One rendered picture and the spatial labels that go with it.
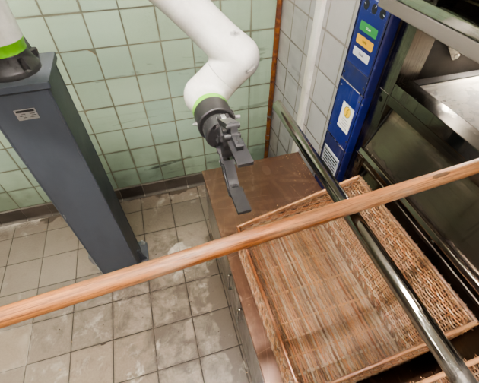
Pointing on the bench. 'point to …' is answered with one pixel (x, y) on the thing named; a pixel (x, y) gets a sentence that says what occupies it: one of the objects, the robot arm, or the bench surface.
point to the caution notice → (345, 117)
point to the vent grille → (330, 159)
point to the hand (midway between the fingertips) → (243, 186)
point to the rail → (474, 31)
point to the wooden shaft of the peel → (222, 247)
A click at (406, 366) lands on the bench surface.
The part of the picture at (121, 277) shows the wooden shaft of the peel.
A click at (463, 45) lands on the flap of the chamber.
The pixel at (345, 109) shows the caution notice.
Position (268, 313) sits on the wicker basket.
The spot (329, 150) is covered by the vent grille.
